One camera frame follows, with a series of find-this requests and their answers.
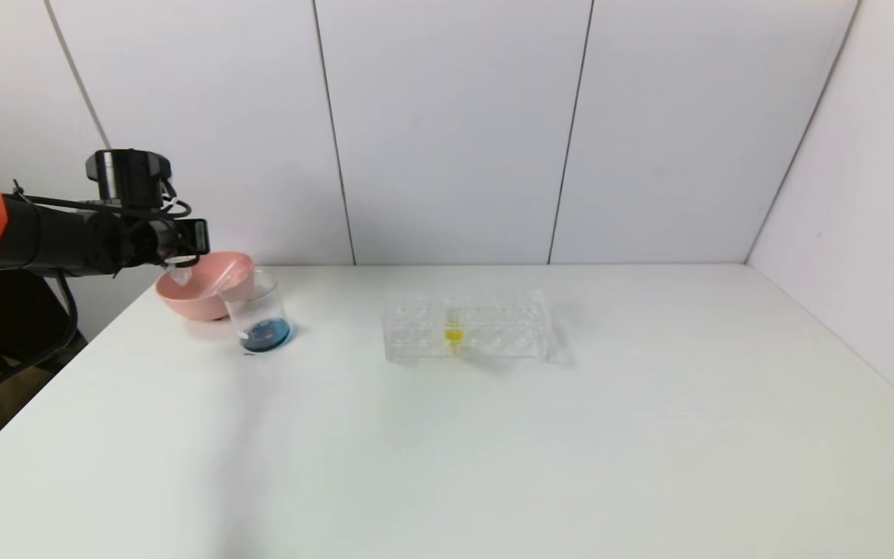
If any test tube with red pigment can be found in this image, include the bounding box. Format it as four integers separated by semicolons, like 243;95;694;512
213;260;252;294

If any clear acrylic test tube rack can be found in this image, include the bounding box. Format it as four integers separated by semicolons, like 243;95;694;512
383;289;570;364

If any clear glass beaker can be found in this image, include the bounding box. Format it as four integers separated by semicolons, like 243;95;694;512
220;269;295;355

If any pink plastic bowl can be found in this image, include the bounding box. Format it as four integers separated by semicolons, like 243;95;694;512
157;251;256;321

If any black background furniture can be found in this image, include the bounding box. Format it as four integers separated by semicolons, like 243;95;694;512
0;268;89;375

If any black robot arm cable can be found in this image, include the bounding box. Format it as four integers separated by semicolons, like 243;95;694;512
0;272;80;408

